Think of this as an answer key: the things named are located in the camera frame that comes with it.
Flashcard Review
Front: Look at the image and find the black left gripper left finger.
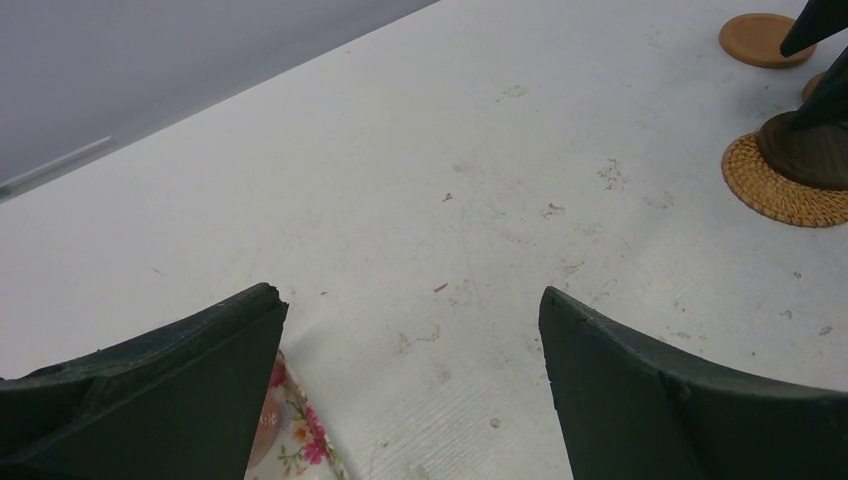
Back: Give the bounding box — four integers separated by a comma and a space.
1, 283, 288, 479

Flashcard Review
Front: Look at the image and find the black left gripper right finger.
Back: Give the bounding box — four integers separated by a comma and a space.
538, 287, 847, 479

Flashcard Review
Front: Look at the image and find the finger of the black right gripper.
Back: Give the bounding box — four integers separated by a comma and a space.
790, 49, 847, 131
779, 0, 847, 57

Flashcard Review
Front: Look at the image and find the light wooden coaster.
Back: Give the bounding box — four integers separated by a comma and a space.
801, 72, 825, 102
718, 13, 817, 69

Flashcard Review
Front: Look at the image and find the dark walnut wooden coaster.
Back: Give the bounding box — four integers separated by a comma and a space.
756, 111, 847, 191

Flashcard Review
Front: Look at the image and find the woven rattan coaster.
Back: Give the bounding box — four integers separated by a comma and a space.
721, 132, 847, 228

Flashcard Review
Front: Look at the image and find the floral rectangular tray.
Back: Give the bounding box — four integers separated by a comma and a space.
244, 352, 350, 480

